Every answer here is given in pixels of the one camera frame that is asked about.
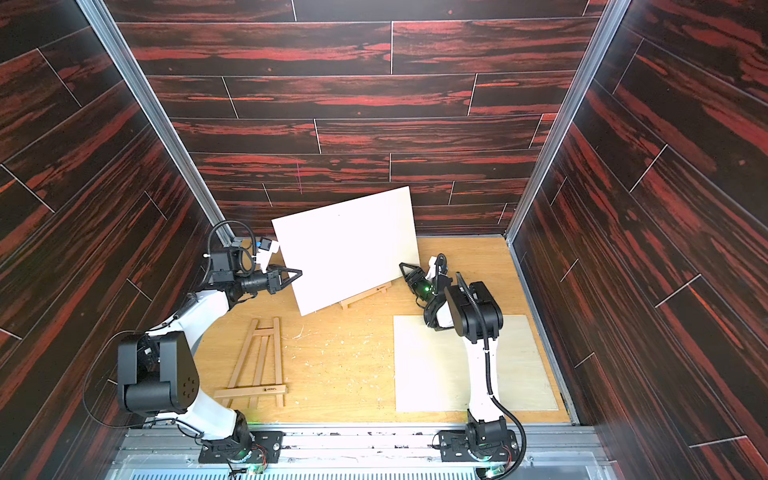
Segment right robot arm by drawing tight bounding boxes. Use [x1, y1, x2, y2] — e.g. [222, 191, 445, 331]
[399, 253, 527, 479]

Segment wooden easel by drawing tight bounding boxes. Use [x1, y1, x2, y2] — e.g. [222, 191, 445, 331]
[213, 317, 288, 408]
[339, 282, 392, 310]

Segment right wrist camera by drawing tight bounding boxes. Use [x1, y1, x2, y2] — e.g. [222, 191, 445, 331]
[425, 254, 444, 281]

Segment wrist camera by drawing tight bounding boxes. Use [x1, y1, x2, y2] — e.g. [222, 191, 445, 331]
[253, 237, 279, 273]
[425, 254, 444, 281]

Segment pale plywood board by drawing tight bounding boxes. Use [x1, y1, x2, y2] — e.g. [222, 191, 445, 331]
[272, 187, 419, 316]
[393, 315, 558, 413]

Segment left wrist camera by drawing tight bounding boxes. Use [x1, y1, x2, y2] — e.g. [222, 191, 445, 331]
[253, 237, 279, 273]

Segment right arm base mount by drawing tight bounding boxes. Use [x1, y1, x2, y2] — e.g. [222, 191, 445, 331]
[431, 429, 519, 463]

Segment front aluminium frame rail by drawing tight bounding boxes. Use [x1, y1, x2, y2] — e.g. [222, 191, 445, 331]
[106, 424, 621, 479]

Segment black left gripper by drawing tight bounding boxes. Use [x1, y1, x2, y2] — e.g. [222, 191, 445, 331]
[236, 266, 303, 298]

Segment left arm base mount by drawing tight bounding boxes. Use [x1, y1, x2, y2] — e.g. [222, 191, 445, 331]
[198, 430, 284, 465]

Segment grey aluminium right rail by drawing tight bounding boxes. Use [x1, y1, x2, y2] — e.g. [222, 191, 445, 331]
[505, 236, 582, 426]

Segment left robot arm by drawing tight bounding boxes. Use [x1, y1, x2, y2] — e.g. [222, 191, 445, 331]
[117, 236, 302, 462]

